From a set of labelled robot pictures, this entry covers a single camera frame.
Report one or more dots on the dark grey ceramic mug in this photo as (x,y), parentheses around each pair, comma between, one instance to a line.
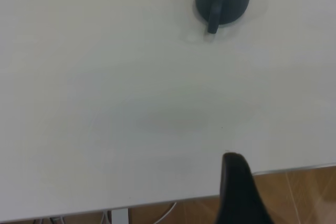
(231,3)

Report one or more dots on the grey metal table leg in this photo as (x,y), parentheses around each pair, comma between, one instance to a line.
(120,217)

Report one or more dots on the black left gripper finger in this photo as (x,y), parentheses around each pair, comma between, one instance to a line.
(236,195)

